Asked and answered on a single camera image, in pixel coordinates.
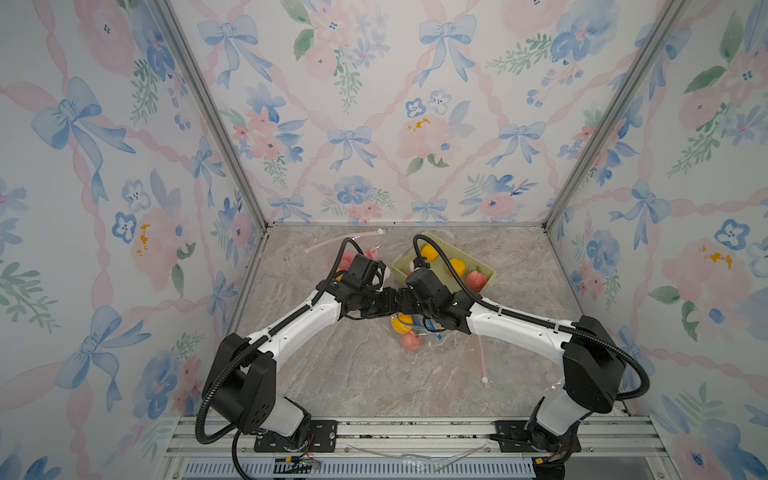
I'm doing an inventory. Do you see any blue zipper clear bag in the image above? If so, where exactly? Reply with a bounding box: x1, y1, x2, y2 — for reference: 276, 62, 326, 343
392, 314, 445, 351

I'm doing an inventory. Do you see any pink zipper clear bag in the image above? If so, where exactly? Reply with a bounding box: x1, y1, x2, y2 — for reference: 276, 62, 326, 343
476, 336, 563, 393
303, 228, 386, 277

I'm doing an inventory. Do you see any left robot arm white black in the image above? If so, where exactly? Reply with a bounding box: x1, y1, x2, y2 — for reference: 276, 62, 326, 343
195, 254, 396, 450

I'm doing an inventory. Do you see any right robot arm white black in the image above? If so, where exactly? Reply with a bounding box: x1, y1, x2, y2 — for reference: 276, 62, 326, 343
395, 268, 627, 453

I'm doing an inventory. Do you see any light green plastic basket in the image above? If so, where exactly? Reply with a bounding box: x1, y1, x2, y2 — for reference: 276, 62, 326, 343
391, 232, 497, 298

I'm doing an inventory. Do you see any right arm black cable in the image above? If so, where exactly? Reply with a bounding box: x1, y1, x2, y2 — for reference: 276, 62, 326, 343
412, 233, 651, 463

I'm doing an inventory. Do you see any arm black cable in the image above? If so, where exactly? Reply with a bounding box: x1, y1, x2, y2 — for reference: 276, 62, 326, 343
412, 233, 651, 463
193, 237, 367, 480

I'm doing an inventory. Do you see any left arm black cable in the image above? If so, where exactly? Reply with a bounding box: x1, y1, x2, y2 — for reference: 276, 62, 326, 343
193, 237, 367, 480

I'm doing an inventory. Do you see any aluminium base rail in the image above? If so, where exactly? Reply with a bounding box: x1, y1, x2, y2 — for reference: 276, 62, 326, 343
155, 416, 682, 479

